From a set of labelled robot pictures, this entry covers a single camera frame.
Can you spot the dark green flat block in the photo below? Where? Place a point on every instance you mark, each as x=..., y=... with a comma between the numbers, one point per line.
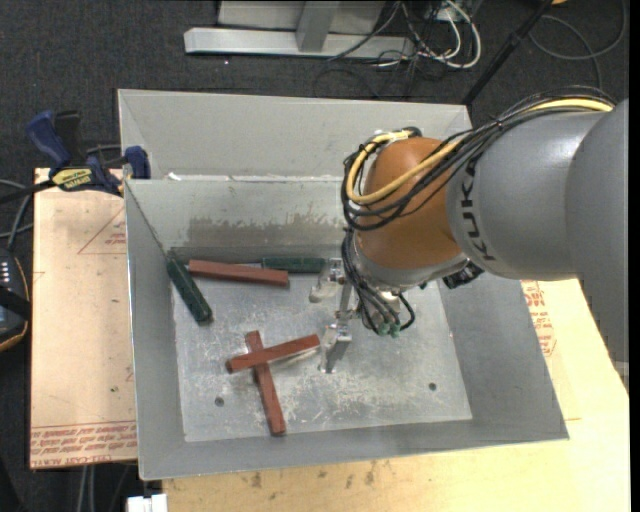
x=190, y=292
x=295, y=264

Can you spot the grey metal bin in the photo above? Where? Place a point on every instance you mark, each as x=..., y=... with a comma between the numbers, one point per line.
x=380, y=395

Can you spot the black cylinder on white bracket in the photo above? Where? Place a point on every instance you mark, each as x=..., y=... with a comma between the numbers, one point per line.
x=462, y=275

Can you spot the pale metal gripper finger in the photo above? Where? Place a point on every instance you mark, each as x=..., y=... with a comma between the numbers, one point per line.
x=334, y=352
x=324, y=290

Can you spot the red-brown flat block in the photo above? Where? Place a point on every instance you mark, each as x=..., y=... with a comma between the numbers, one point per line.
x=272, y=405
x=237, y=272
x=282, y=352

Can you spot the brown cardboard board red print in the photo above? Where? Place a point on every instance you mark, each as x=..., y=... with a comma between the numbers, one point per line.
x=80, y=310

